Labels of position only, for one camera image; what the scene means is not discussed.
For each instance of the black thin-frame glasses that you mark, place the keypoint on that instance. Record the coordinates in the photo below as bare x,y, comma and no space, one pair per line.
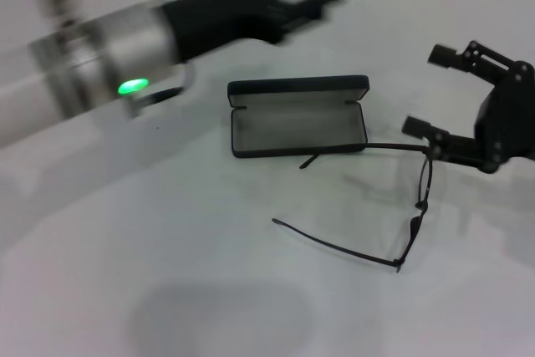
398,264

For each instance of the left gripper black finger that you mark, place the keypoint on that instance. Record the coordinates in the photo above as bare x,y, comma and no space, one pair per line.
317,3

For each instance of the black glasses case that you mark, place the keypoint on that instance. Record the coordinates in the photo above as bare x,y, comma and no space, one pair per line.
292,131

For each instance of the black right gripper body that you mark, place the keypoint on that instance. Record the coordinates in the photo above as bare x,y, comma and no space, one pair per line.
510,123

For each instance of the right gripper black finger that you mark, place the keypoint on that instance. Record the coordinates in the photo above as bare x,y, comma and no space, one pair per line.
451,144
472,60

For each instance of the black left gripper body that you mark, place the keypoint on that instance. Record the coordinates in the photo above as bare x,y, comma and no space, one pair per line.
225,14

